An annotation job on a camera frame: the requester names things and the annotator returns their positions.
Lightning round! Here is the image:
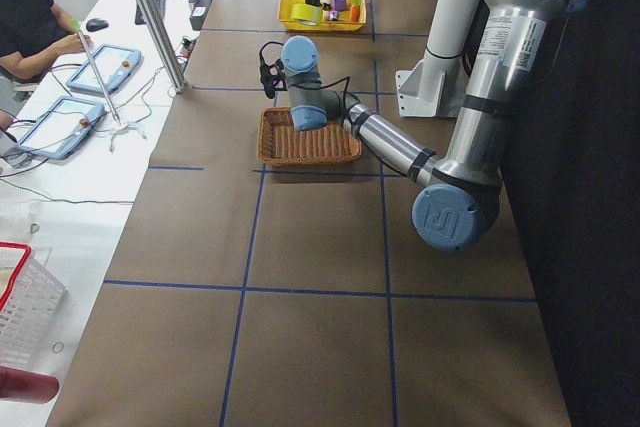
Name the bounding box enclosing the black computer mouse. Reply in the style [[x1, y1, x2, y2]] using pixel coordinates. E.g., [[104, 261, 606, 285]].
[[85, 18, 109, 32]]

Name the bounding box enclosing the white plastic crate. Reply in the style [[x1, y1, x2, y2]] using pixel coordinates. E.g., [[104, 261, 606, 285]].
[[1, 242, 67, 369]]

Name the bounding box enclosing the aluminium post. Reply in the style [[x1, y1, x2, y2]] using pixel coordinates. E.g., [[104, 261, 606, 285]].
[[136, 0, 187, 94]]

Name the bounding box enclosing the clear packing tape roll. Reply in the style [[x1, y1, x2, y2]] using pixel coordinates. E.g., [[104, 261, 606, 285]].
[[290, 3, 324, 26]]

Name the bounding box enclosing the toy carrot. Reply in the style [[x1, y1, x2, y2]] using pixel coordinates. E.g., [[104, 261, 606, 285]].
[[348, 0, 362, 23]]

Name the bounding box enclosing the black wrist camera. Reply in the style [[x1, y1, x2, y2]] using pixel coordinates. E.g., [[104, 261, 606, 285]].
[[259, 58, 287, 99]]

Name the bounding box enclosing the teach pendant far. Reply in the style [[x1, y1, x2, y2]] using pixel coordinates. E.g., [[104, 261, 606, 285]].
[[65, 44, 142, 95]]

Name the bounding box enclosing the toy panda figure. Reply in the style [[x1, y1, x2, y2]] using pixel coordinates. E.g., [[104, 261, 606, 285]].
[[319, 0, 332, 11]]

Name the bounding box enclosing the teach pendant near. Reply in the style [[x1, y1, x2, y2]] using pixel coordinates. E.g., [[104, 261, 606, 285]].
[[17, 96, 105, 160]]

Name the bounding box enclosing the brown wicker basket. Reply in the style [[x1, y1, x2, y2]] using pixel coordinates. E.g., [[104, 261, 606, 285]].
[[257, 107, 362, 166]]

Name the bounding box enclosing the teach pendant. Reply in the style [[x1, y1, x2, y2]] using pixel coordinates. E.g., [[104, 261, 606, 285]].
[[17, 96, 105, 160], [65, 44, 142, 95]]

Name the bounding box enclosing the black box device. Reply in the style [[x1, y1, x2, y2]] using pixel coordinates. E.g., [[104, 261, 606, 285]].
[[189, 0, 213, 31]]

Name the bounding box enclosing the red bottle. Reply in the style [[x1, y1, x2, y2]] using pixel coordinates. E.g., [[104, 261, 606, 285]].
[[1, 366, 60, 404]]

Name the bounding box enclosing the yellow plastic basket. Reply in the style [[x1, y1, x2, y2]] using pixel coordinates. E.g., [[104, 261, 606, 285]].
[[277, 0, 367, 32]]

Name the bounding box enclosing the purple foam block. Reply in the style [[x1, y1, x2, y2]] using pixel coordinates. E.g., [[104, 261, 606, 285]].
[[331, 0, 348, 12]]

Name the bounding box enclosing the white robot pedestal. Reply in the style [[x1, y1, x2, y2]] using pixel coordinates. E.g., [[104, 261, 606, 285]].
[[396, 0, 480, 118]]

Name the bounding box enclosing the seated person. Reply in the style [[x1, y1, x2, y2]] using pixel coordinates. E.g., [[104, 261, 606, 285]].
[[0, 0, 94, 128]]

